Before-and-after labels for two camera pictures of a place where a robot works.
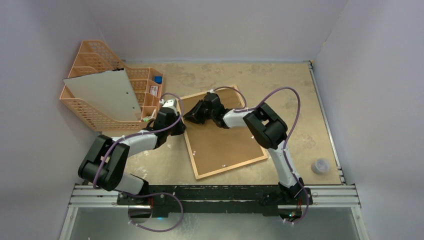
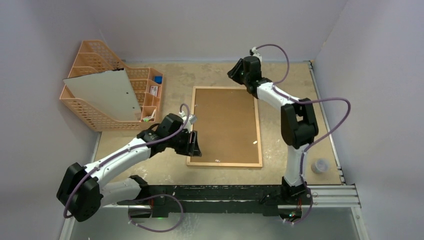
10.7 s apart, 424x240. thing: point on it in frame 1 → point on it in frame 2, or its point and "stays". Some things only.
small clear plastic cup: x=321 y=166 stays
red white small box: x=153 y=90 stays
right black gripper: x=201 y=110 → x=236 y=70
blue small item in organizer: x=158 y=79 stays
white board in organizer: x=110 y=91 stays
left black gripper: x=181 y=129 → x=191 y=147
